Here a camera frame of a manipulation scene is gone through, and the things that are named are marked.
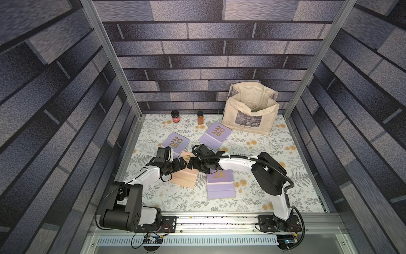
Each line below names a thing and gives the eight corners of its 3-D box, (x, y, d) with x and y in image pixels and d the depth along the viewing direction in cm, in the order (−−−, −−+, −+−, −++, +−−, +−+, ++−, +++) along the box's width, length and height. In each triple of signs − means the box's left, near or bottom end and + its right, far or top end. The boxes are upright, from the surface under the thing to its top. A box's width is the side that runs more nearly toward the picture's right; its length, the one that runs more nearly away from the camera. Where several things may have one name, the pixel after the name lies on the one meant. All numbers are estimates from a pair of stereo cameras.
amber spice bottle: (197, 124, 115) (197, 117, 109) (197, 117, 119) (197, 110, 113) (203, 124, 115) (203, 117, 109) (203, 117, 119) (203, 110, 113)
